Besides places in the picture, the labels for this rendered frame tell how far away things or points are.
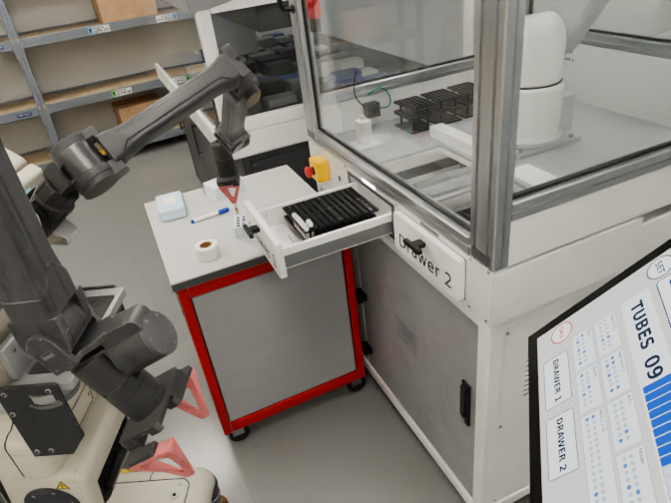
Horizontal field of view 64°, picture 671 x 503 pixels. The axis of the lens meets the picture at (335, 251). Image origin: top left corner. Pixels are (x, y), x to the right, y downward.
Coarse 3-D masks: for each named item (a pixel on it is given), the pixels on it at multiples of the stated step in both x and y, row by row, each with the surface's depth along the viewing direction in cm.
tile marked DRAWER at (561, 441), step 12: (552, 420) 71; (564, 420) 69; (552, 432) 69; (564, 432) 68; (552, 444) 68; (564, 444) 66; (576, 444) 64; (552, 456) 67; (564, 456) 65; (576, 456) 63; (552, 468) 65; (564, 468) 64; (576, 468) 62; (552, 480) 64
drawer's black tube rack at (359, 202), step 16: (336, 192) 160; (352, 192) 159; (304, 208) 153; (320, 208) 152; (336, 208) 150; (352, 208) 149; (368, 208) 148; (320, 224) 144; (336, 224) 144; (352, 224) 148; (304, 240) 143
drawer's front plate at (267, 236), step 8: (248, 200) 155; (248, 208) 151; (248, 216) 154; (256, 216) 146; (248, 224) 158; (256, 224) 146; (264, 224) 141; (264, 232) 139; (272, 232) 137; (256, 240) 154; (264, 240) 143; (272, 240) 134; (264, 248) 147; (272, 248) 136; (280, 248) 133; (272, 256) 140; (280, 256) 134; (272, 264) 143; (280, 264) 135; (280, 272) 137
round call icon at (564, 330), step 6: (570, 318) 82; (564, 324) 82; (570, 324) 81; (552, 330) 84; (558, 330) 83; (564, 330) 81; (570, 330) 80; (552, 336) 83; (558, 336) 82; (564, 336) 80; (570, 336) 79; (552, 342) 82; (558, 342) 81
